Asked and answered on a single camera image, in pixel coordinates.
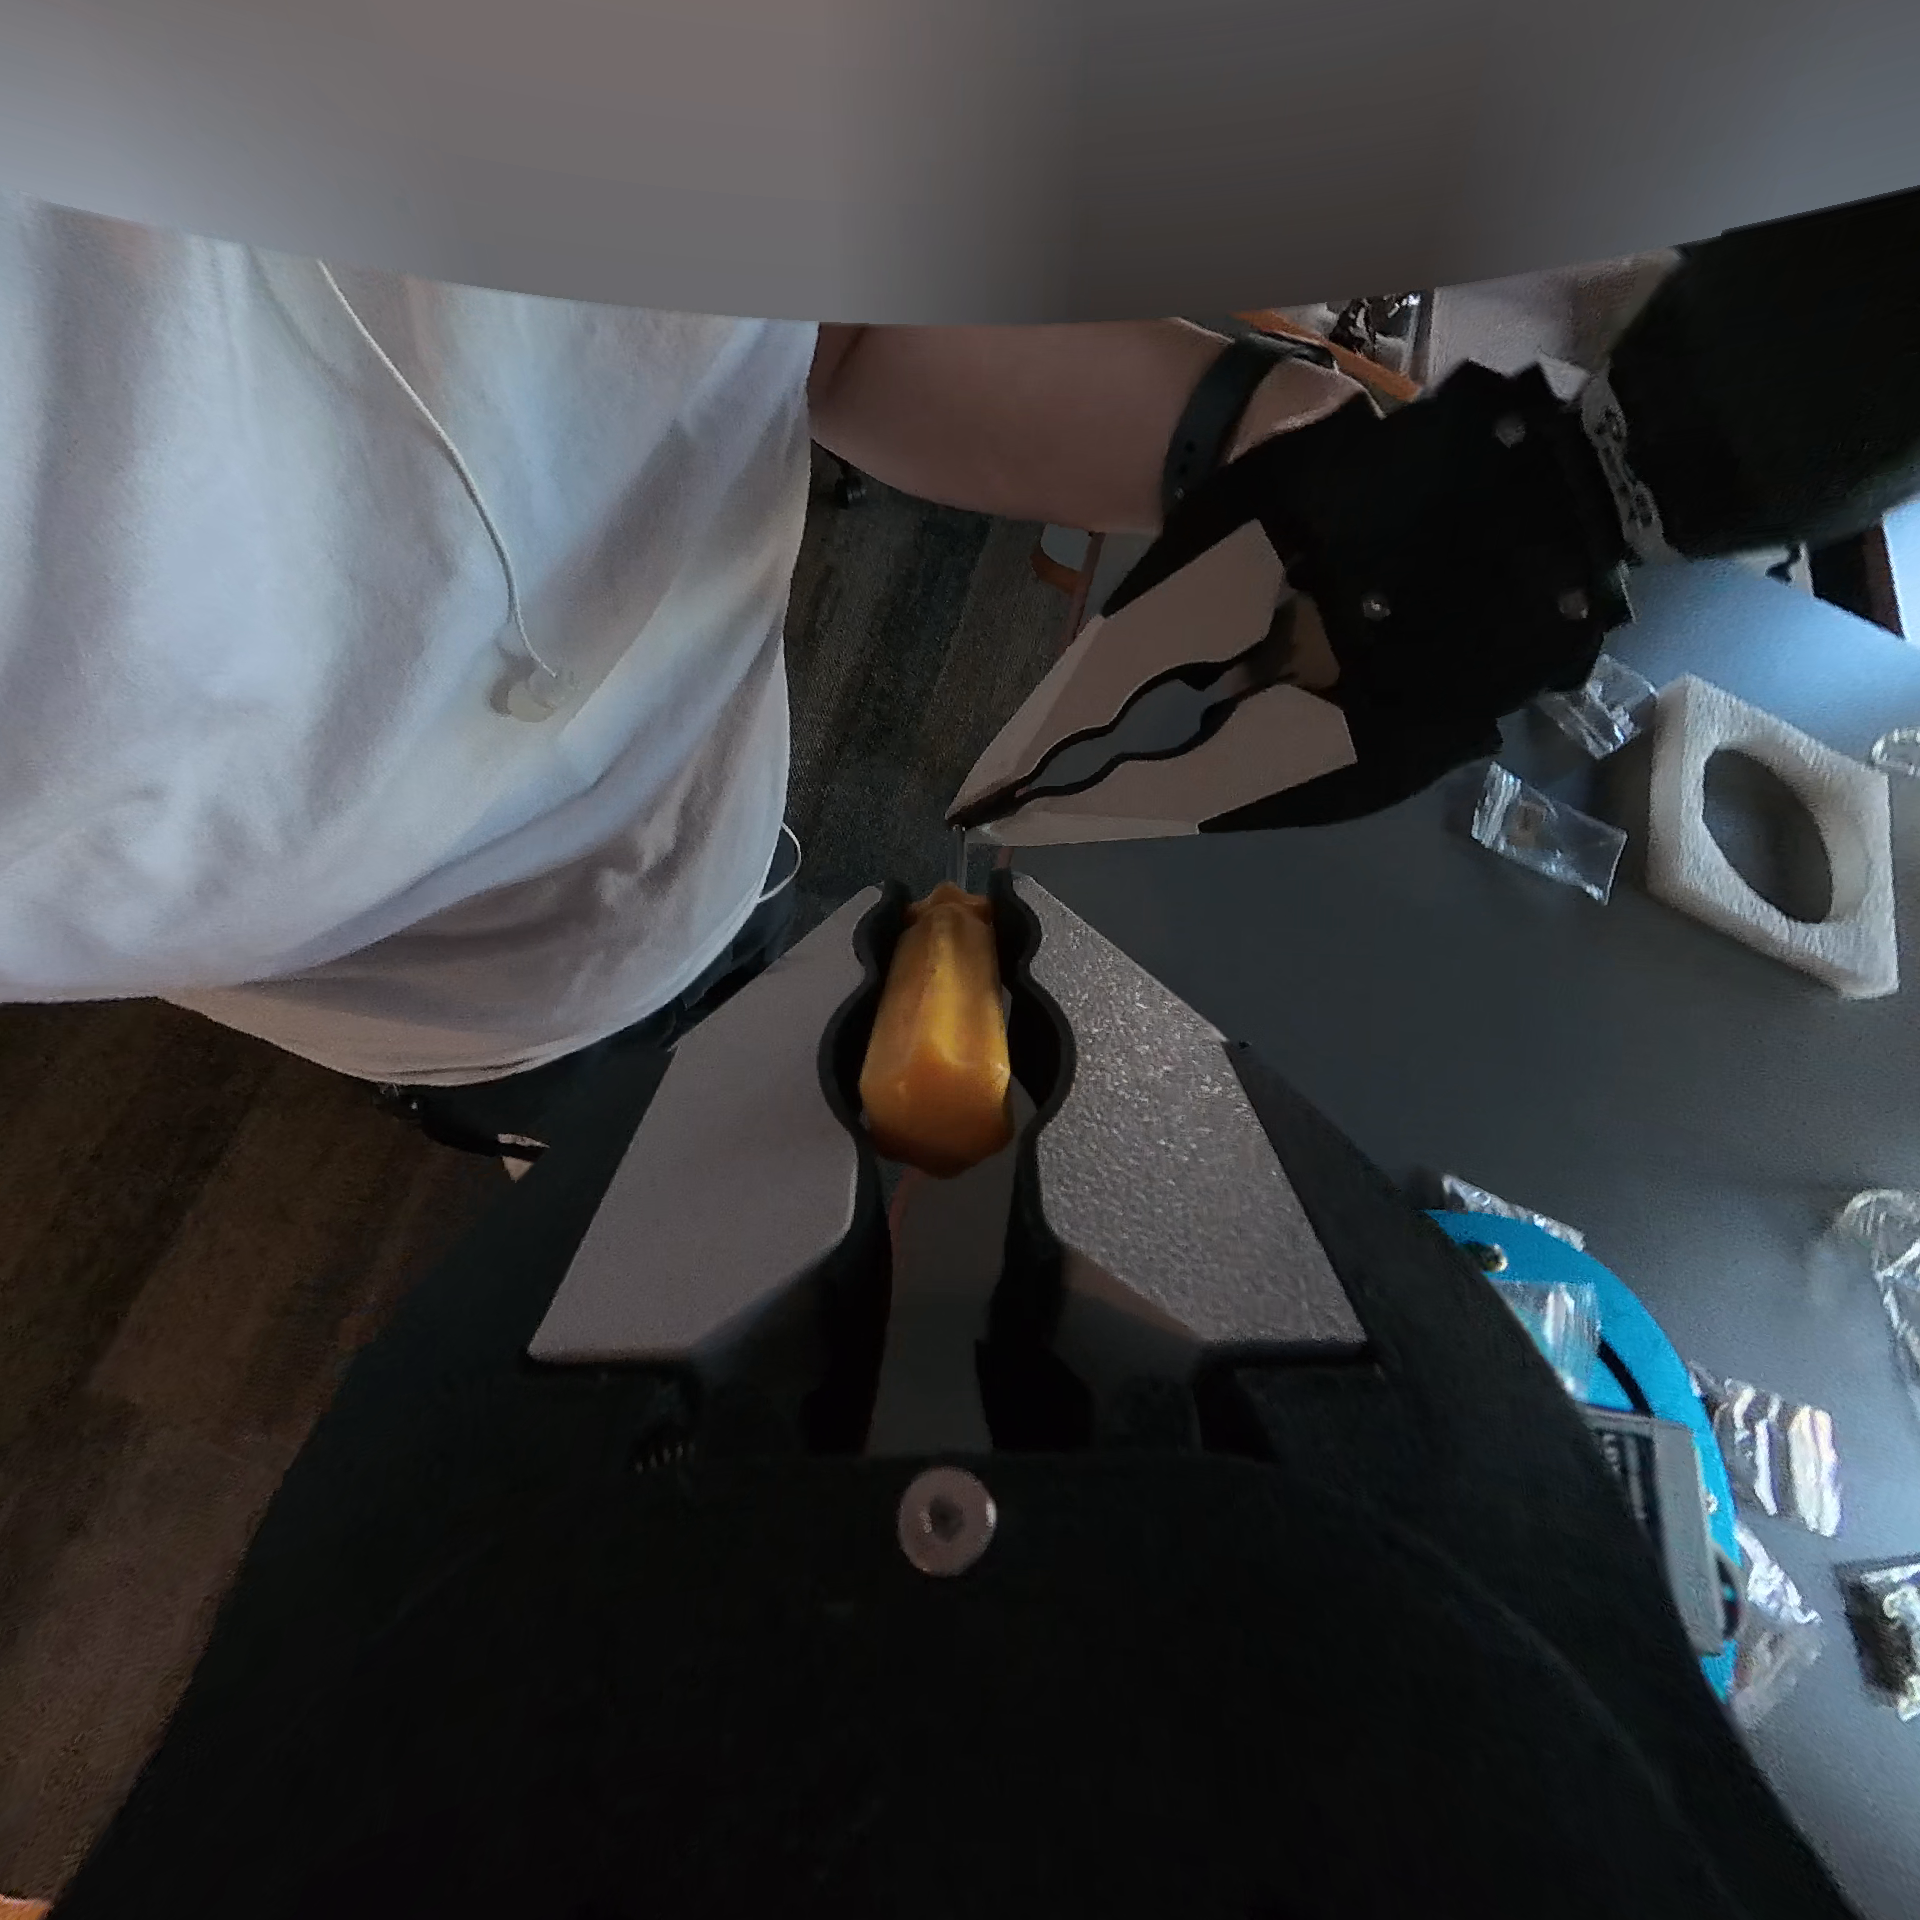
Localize orange wooden chair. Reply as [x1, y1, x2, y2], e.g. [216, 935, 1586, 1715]
[1031, 521, 1108, 640]

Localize black servo motor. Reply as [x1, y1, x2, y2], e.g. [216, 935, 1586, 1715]
[1579, 1408, 1730, 1656]

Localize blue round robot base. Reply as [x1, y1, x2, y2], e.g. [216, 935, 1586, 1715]
[1422, 1208, 1754, 1715]

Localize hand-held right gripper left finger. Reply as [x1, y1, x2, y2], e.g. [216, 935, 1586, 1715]
[525, 882, 917, 1369]

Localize bag with black part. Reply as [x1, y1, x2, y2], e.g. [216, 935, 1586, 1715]
[1834, 1558, 1920, 1722]

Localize dark trousers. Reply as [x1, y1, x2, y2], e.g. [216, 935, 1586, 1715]
[367, 833, 856, 1203]

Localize white foam packing piece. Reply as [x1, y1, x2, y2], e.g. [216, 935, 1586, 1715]
[1638, 673, 1901, 1001]

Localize person's left hand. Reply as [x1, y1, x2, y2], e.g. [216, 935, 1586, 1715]
[1236, 356, 1424, 459]

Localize yellow handled screwdriver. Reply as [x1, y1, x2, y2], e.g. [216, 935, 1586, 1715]
[856, 817, 1022, 1179]

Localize grey desk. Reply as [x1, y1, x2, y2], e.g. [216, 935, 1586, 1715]
[862, 497, 1920, 1920]

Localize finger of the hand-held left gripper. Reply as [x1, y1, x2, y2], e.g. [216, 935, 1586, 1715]
[966, 681, 1359, 847]
[948, 521, 1322, 825]

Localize black wrist strap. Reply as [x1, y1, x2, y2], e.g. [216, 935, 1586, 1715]
[1158, 337, 1296, 514]

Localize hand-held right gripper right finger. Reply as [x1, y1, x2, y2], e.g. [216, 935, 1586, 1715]
[990, 872, 1370, 1353]

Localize person in white shirt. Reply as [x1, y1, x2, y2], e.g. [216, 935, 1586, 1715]
[0, 195, 826, 1087]

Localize white earphone cable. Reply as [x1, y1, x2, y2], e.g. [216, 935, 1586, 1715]
[311, 259, 580, 718]

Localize person's left forearm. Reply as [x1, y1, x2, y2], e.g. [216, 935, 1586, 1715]
[807, 316, 1215, 538]

